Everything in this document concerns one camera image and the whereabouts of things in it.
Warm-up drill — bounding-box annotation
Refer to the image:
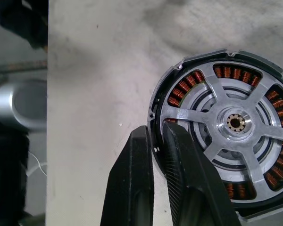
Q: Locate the thin white wire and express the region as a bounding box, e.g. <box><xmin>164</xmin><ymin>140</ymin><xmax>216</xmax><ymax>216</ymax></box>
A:
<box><xmin>25</xmin><ymin>152</ymin><xmax>48</xmax><ymax>177</ymax></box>

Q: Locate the motor stator with copper windings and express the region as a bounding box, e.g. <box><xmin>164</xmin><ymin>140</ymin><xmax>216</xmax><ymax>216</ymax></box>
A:
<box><xmin>146</xmin><ymin>48</ymin><xmax>283</xmax><ymax>223</ymax></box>

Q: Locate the silver robot body part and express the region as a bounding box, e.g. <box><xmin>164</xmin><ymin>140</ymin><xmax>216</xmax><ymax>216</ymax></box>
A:
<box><xmin>0</xmin><ymin>80</ymin><xmax>48</xmax><ymax>131</ymax></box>

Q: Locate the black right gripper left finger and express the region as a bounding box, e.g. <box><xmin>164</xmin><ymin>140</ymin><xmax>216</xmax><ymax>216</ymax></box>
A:
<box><xmin>100</xmin><ymin>125</ymin><xmax>155</xmax><ymax>226</ymax></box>

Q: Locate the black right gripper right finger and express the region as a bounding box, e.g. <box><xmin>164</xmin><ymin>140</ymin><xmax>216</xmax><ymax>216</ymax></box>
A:
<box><xmin>163</xmin><ymin>122</ymin><xmax>241</xmax><ymax>226</ymax></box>

